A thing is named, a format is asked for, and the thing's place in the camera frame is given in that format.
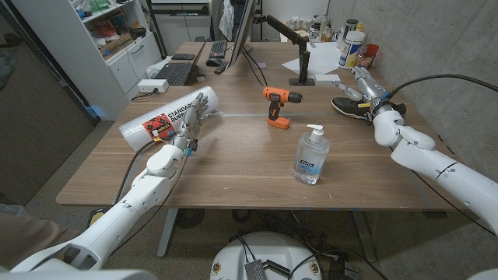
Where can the black laptop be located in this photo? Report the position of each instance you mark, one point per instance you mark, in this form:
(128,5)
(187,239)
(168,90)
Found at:
(179,68)

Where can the black smartphone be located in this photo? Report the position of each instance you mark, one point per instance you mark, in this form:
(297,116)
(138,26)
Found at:
(183,57)

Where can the computer monitor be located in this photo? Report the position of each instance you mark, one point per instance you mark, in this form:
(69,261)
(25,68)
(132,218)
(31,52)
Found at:
(242,31)

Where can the bubble wrap roll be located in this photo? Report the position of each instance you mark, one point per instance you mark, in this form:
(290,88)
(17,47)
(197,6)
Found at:
(163,118)

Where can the red plastic cup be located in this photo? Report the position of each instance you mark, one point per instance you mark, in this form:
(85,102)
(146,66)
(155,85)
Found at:
(372,50)

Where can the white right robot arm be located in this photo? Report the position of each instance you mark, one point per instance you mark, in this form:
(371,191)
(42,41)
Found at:
(435,159)

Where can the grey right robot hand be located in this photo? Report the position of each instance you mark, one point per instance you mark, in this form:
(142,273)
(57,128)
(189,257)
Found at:
(363,88)

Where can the tall dark-lidded bottle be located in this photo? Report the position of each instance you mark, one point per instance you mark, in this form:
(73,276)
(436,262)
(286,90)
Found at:
(349,29)

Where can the white power strip box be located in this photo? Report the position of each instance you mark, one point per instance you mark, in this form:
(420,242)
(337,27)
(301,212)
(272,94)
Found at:
(153,85)

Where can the white sheet of paper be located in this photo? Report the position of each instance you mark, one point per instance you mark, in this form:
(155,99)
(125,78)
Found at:
(317,58)

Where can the black keyboard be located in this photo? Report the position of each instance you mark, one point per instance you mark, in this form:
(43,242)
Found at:
(218,49)

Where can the clear glass jar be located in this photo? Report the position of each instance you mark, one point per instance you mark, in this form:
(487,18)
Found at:
(363,58)

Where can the black computer mouse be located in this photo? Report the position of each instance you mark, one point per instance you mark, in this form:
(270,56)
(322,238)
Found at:
(213,61)

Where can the black remote control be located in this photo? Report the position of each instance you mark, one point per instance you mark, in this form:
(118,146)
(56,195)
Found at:
(221,67)

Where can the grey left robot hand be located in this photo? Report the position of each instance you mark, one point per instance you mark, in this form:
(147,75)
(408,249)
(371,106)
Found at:
(192,118)

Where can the clear hand sanitizer bottle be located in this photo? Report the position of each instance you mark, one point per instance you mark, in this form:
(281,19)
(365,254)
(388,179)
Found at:
(311,157)

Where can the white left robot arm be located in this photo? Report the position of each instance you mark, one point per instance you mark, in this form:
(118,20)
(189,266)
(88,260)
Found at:
(120,210)

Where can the white wipes canister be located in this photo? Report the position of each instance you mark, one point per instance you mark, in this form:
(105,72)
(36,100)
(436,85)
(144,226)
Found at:
(351,50)

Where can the small white box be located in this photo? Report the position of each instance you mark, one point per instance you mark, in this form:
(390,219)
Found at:
(326,79)

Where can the black sneaker white sole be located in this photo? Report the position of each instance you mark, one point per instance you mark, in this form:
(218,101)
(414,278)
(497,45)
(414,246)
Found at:
(350,108)

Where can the white robot torso base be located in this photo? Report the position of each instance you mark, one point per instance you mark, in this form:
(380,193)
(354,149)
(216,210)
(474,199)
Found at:
(266,258)

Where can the white shelving cabinet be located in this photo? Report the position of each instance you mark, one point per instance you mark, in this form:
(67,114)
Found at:
(97,50)

